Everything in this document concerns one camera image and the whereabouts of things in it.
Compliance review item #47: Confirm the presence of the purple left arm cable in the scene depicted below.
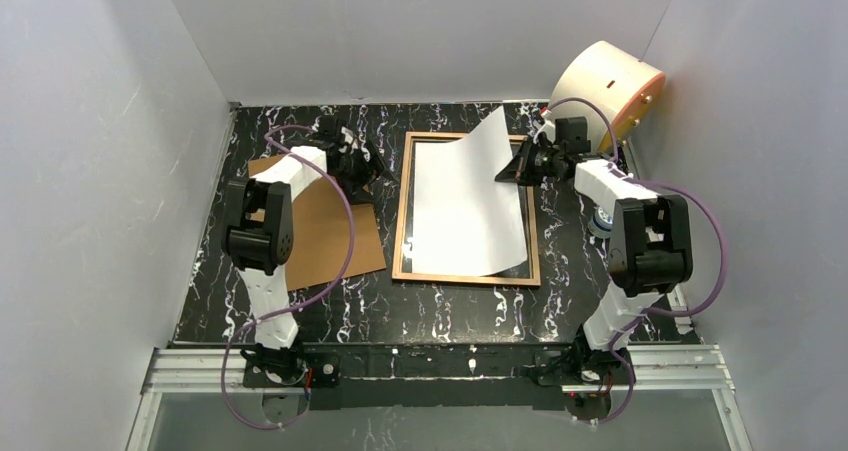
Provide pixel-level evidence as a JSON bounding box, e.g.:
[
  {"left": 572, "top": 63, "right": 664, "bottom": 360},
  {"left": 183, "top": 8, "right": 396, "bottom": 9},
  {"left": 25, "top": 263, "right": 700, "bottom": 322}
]
[{"left": 220, "top": 124, "right": 357, "bottom": 431}]

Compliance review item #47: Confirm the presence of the landscape photo print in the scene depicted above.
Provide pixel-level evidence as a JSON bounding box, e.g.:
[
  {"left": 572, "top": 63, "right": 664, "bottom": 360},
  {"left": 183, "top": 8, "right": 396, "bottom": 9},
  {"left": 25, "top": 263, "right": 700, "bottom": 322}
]
[{"left": 411, "top": 107, "right": 528, "bottom": 277}]

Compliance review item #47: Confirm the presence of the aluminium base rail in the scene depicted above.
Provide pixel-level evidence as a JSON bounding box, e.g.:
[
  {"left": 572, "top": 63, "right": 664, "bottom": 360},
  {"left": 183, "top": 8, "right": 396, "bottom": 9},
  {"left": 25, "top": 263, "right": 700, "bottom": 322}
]
[{"left": 127, "top": 343, "right": 751, "bottom": 450}]

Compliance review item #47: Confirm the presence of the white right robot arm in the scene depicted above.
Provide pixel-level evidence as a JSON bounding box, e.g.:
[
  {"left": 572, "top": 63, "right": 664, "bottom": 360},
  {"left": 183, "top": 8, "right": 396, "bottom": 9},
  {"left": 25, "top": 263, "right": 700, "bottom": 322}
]
[{"left": 495, "top": 117, "right": 693, "bottom": 352}]

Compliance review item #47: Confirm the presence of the wooden picture frame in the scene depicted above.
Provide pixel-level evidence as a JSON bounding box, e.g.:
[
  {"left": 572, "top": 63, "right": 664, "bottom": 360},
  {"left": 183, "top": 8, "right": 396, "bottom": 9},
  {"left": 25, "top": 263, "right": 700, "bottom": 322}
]
[{"left": 391, "top": 131, "right": 542, "bottom": 288}]

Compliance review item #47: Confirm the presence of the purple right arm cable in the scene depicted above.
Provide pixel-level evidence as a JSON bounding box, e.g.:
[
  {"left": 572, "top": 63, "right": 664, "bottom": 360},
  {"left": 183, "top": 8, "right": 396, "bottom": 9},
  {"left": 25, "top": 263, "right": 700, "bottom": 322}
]
[{"left": 543, "top": 96, "right": 730, "bottom": 425}]

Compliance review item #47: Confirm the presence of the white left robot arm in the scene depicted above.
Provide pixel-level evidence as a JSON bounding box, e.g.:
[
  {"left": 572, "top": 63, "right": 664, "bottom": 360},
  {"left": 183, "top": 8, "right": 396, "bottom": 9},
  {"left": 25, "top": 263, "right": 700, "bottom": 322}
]
[{"left": 222, "top": 116, "right": 386, "bottom": 350}]

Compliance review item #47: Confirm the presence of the brown backing board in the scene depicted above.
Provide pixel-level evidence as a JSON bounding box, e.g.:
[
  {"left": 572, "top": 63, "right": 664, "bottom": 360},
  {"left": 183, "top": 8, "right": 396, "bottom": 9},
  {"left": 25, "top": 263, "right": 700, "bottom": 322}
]
[{"left": 274, "top": 166, "right": 387, "bottom": 290}]

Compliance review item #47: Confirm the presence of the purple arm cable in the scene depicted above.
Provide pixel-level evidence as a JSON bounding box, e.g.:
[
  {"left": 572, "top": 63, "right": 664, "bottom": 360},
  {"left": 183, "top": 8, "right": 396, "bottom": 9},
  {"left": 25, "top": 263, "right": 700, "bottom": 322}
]
[
  {"left": 543, "top": 96, "right": 730, "bottom": 425},
  {"left": 220, "top": 124, "right": 357, "bottom": 431}
]

